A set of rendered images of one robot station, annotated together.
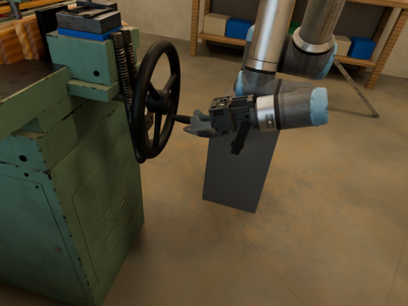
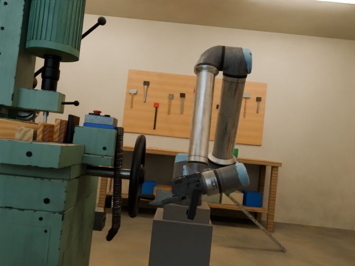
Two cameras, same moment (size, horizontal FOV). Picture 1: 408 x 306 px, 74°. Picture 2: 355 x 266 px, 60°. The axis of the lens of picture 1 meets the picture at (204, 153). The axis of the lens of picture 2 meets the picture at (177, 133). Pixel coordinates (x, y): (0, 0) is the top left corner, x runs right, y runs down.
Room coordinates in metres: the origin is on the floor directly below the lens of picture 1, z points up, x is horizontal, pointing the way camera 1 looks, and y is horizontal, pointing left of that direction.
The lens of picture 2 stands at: (-0.48, 0.22, 0.93)
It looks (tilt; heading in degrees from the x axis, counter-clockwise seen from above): 2 degrees up; 348
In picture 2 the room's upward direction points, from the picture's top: 6 degrees clockwise
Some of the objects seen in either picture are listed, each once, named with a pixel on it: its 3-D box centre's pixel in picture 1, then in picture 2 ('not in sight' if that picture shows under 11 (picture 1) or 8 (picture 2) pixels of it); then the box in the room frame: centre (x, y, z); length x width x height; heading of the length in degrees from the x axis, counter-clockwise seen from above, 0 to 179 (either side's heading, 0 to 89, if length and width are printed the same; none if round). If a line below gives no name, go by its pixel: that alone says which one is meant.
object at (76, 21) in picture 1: (93, 16); (101, 120); (0.62, 0.27, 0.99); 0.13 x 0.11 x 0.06; 171
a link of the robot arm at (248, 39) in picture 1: (265, 48); (189, 168); (1.16, -0.21, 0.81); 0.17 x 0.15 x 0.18; 75
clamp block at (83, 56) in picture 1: (96, 51); (97, 141); (0.62, 0.27, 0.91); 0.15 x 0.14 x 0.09; 171
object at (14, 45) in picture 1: (44, 36); (59, 134); (0.65, 0.41, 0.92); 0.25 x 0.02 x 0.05; 171
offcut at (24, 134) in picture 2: not in sight; (24, 134); (0.39, 0.45, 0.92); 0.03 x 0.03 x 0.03; 33
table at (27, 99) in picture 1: (67, 64); (72, 151); (0.63, 0.35, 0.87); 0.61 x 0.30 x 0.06; 171
